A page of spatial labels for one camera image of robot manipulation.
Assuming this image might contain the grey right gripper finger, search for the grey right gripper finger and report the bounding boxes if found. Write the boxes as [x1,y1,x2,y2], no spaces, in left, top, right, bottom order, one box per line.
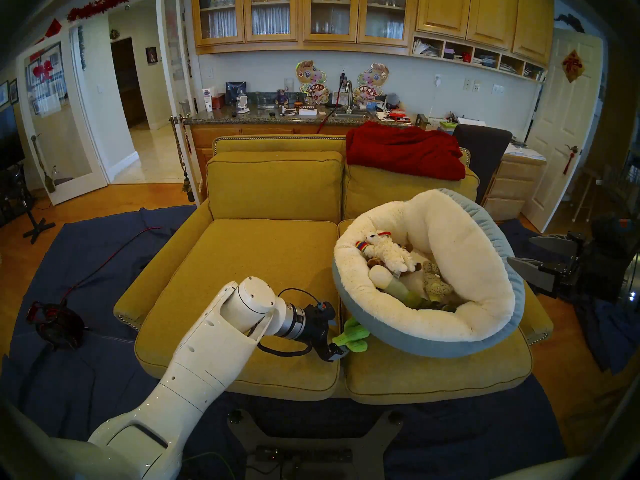
[529,234,580,258]
[507,256,559,293]

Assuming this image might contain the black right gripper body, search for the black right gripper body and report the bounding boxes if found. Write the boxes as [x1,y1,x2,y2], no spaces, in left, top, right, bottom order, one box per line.
[541,215,635,302]

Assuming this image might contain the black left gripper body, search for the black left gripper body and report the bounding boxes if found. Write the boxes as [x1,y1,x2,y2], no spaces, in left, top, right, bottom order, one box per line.
[300,300,338,357]

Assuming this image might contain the brown reindeer plush toy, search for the brown reindeer plush toy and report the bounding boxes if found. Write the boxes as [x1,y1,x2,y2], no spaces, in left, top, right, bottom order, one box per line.
[366,241,423,277]

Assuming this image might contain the white green bottle plush toy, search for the white green bottle plush toy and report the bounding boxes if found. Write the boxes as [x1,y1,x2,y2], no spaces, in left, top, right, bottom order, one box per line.
[368,264,453,313]

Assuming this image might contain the grey spotted plush toy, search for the grey spotted plush toy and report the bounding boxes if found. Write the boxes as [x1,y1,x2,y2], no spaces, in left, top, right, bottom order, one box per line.
[421,260,457,310]

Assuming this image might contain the white lamb plush toy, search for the white lamb plush toy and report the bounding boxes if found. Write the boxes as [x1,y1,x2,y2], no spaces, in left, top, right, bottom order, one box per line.
[355,230,422,275]

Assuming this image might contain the white blue dog bed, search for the white blue dog bed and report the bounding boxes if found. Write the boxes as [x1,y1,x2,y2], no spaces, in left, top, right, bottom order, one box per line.
[332,188,527,359]

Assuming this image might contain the green cactus plush toy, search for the green cactus plush toy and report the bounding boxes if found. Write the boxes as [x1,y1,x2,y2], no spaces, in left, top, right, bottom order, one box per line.
[332,316,372,353]

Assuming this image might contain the blue crumpled cloth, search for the blue crumpled cloth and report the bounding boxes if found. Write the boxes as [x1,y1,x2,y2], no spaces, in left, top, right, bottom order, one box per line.
[575,299,640,375]

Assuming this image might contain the yellow sofa seat cushion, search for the yellow sofa seat cushion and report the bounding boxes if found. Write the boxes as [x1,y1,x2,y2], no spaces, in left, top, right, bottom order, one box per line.
[340,219,533,406]
[135,219,342,402]

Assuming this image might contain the wooden drawer desk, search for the wooden drawer desk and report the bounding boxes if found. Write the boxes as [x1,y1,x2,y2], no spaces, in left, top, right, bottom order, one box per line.
[482,153,547,222]

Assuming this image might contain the stack of papers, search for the stack of papers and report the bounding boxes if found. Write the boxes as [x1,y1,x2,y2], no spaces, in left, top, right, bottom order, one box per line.
[504,143,547,162]

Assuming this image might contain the white panel door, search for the white panel door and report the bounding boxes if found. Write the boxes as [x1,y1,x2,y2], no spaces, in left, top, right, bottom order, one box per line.
[522,29,604,233]

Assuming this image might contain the black office chair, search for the black office chair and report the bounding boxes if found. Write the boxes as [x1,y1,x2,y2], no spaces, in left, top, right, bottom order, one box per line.
[452,124,513,205]

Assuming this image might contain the yellow sofa back cushion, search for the yellow sofa back cushion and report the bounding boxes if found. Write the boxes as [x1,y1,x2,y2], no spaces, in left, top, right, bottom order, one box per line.
[206,150,345,224]
[342,164,480,220]

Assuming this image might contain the dark blue floor cloth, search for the dark blue floor cloth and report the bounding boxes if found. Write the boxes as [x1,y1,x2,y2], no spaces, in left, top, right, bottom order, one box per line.
[0,205,568,480]

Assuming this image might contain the red diamond door decoration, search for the red diamond door decoration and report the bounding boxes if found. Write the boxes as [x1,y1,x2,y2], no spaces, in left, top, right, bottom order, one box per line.
[561,50,585,84]

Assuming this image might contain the red blanket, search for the red blanket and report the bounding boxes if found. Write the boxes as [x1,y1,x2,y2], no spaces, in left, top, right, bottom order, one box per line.
[346,121,467,181]

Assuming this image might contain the yellow sofa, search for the yellow sofa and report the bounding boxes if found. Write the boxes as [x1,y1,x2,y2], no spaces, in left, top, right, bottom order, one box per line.
[114,134,555,406]

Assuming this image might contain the granite top kitchen counter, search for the granite top kitchen counter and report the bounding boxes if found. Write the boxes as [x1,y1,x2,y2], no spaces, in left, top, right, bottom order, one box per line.
[186,105,416,185]

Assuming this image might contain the white french door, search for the white french door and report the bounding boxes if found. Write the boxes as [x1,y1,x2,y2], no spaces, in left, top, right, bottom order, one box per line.
[155,0,203,205]
[16,25,109,206]

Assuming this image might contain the black floor stand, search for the black floor stand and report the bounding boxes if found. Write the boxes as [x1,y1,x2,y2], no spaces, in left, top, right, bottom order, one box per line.
[0,164,57,245]

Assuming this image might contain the black television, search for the black television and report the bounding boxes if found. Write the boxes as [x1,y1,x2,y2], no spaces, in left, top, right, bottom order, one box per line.
[0,104,26,171]

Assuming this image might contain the red tinsel garland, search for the red tinsel garland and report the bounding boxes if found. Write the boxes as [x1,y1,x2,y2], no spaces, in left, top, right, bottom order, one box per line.
[66,0,156,22]

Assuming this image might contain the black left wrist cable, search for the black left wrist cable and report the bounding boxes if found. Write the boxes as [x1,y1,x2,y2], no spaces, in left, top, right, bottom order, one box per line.
[257,287,326,358]

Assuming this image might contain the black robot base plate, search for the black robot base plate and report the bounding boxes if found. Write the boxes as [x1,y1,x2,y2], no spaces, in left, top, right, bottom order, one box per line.
[227,409,403,480]

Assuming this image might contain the green cable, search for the green cable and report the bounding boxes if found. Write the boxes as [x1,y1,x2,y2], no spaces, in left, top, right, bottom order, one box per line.
[182,452,236,480]

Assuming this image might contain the hanging rope tassel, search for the hanging rope tassel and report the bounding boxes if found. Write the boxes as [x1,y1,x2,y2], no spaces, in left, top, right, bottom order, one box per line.
[169,115,197,203]

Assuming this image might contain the red floor cable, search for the red floor cable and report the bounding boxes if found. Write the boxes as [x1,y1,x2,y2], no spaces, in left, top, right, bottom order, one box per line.
[62,227,163,305]

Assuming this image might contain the black wall ornament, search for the black wall ornament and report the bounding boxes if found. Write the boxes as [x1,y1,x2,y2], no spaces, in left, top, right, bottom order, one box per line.
[554,14,586,34]

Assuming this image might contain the cartoon boy wall decoration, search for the cartoon boy wall decoration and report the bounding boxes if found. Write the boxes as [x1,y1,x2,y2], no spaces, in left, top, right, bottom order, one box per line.
[295,60,331,106]

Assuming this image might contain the cartoon girl wall decoration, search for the cartoon girl wall decoration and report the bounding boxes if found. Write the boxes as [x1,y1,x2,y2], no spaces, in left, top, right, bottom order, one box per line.
[353,62,390,105]

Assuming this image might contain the black red cable reel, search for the black red cable reel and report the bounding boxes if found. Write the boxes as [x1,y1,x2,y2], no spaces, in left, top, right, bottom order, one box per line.
[26,300,86,350]

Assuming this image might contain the wooden wall cabinets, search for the wooden wall cabinets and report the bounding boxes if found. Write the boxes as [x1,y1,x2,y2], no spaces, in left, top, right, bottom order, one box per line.
[191,0,556,82]

